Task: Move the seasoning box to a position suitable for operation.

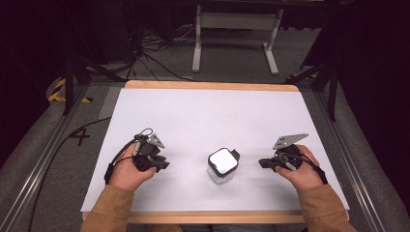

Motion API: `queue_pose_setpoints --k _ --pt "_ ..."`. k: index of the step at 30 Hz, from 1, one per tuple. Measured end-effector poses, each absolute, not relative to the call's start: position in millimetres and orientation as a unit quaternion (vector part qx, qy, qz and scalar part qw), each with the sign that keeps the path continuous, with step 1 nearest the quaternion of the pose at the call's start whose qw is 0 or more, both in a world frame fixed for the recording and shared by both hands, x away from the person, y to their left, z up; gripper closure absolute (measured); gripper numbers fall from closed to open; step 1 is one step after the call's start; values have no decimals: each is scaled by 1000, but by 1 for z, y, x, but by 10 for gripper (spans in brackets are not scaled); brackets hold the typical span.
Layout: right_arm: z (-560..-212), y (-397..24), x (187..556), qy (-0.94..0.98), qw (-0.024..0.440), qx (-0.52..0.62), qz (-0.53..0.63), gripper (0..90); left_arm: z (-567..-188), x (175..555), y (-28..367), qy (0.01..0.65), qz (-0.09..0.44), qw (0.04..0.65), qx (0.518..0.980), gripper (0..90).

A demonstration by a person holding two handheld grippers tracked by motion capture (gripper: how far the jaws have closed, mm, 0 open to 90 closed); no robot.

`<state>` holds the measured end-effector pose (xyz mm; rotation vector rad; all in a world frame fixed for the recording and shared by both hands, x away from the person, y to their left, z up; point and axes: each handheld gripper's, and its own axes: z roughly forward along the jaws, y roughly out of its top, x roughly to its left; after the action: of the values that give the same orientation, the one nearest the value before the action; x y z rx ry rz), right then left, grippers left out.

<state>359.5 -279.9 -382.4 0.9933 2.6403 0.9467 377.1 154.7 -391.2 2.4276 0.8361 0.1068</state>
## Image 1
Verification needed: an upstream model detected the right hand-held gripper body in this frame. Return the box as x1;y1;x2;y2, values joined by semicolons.
272;132;309;171

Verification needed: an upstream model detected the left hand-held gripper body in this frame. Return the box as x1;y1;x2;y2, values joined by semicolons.
132;132;166;172

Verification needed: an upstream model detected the person's right hand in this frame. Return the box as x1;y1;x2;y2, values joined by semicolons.
275;144;325;191

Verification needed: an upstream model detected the person's left hand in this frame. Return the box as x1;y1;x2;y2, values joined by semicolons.
108;142;158;192

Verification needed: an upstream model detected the black tripod stand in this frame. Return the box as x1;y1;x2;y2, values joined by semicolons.
283;61;339;122
62;54;127;116

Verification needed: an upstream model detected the yellow black hazard tape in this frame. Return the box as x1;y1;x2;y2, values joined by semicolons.
47;77;93;104

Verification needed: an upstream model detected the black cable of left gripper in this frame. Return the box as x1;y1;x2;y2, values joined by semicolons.
103;127;155;186

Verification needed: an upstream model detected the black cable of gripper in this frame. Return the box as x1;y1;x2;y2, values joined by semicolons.
276;151;329;186
103;127;155;186

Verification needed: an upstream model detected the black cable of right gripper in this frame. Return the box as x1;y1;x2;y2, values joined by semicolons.
276;151;329;186

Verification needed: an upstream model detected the aluminium floor rail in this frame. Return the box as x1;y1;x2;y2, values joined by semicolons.
314;91;388;232
0;84;90;232

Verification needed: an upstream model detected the bundle of black floor cables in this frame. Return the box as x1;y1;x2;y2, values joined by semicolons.
125;22;197;82

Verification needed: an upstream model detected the white metal table frame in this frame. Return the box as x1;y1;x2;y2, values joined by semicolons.
191;4;284;76

